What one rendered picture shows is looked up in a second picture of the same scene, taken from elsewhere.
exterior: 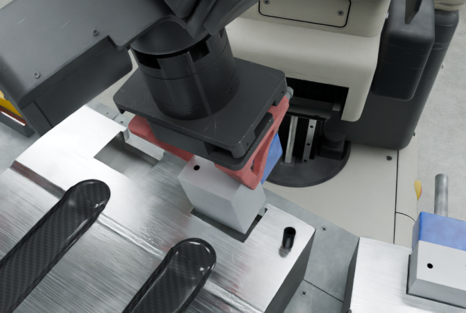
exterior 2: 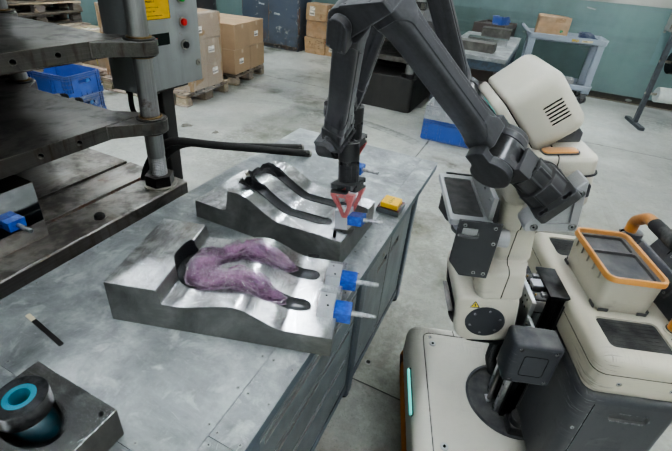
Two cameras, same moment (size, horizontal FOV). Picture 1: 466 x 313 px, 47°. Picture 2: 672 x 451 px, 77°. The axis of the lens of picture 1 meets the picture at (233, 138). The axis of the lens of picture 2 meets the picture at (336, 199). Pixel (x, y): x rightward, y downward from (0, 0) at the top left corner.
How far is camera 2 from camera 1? 1.02 m
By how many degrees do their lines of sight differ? 63
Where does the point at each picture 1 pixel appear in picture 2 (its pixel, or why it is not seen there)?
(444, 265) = (334, 268)
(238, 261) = (326, 228)
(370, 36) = (476, 293)
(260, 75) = (351, 184)
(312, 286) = not seen: hidden behind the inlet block
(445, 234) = (349, 276)
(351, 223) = (454, 436)
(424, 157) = not seen: outside the picture
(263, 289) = (319, 232)
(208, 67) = (341, 169)
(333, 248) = not seen: hidden behind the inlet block
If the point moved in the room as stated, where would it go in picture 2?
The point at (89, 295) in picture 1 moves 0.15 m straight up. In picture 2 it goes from (314, 209) to (316, 164)
